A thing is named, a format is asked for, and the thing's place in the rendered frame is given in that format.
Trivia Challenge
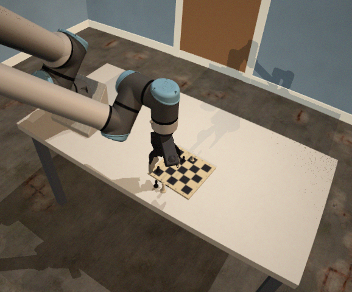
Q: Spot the black and cream chessboard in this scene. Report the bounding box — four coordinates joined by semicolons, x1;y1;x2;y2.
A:
148;145;216;199

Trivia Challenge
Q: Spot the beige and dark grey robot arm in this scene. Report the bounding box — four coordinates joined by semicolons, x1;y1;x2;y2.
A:
0;5;180;142

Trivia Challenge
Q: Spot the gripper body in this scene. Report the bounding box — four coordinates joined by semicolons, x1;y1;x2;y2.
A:
150;131;173;157

